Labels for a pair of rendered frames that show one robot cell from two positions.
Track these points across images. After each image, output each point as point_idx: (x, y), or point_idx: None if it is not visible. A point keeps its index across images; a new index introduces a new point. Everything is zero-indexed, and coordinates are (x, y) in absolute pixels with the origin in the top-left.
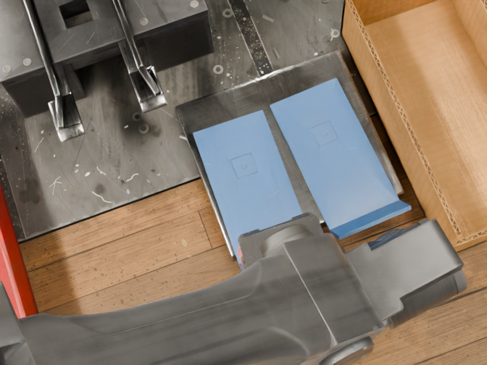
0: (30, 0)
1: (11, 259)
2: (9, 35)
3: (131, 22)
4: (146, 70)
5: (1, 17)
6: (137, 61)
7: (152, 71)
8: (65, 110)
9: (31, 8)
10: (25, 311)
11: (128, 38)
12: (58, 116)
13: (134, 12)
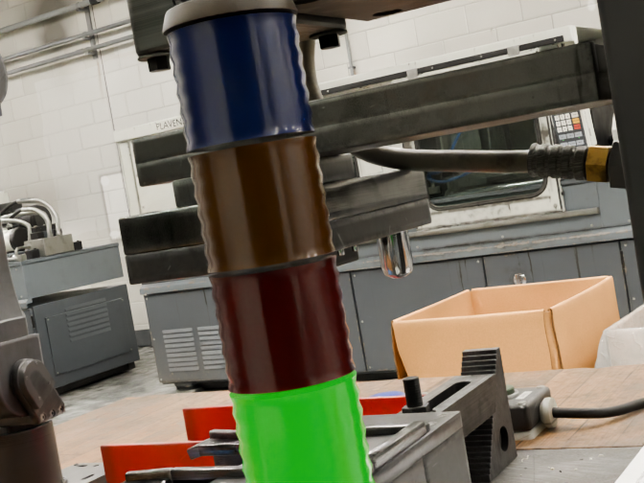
0: (381, 428)
1: (185, 449)
2: (366, 423)
3: (235, 478)
4: (160, 471)
5: (396, 421)
6: (180, 467)
7: (156, 481)
8: (224, 440)
9: (368, 426)
10: (134, 446)
11: (216, 466)
12: (221, 429)
13: (242, 481)
